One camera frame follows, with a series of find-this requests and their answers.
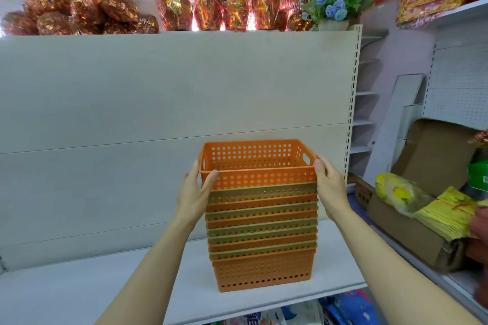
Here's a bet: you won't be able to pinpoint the person's right forearm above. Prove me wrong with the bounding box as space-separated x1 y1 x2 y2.
334 207 483 325

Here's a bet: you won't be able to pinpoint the narrow white wall racks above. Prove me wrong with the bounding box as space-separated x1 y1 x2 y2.
349 29 389 175

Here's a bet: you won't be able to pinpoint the yellow white plastic bag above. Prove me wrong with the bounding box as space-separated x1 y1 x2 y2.
375 172 435 219

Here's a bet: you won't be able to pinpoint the brown cardboard box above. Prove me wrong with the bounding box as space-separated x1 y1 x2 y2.
367 119 482 273

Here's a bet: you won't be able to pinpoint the green white carton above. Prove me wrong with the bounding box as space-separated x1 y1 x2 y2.
467 160 488 200

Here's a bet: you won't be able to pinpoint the pile of colourful detergent bags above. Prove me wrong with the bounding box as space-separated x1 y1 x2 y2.
205 288 378 325

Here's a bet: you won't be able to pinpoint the person's left forearm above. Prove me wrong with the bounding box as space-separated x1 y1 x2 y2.
94 217 197 325

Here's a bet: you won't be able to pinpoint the red gold foil pack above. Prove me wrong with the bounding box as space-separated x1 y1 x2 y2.
468 129 488 151

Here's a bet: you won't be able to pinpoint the stack of yellow paper sheets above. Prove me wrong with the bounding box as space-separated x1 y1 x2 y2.
413 186 480 242

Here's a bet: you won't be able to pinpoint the white metal store shelves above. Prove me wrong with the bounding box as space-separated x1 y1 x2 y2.
0 23 369 325

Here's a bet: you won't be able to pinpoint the person's left hand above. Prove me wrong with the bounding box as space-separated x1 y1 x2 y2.
174 160 219 232

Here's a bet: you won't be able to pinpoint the pile of foil wrapped balls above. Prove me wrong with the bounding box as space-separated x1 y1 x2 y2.
0 0 161 37

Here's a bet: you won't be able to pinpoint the blue artificial flower bouquet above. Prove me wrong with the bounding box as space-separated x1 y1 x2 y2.
300 0 380 26

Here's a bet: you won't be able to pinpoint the white pegboard shelving unit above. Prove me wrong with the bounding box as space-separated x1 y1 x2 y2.
370 0 488 321

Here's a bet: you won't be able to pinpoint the person's right hand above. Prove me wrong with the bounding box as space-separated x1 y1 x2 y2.
313 154 353 222

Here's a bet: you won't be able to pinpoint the stack of orange green baskets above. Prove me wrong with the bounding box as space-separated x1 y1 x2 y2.
205 182 319 294

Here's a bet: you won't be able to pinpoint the pile of red paper bundles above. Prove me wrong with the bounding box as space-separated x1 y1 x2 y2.
467 206 488 308

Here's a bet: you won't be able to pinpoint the white flower pot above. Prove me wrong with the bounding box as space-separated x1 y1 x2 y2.
317 19 350 32

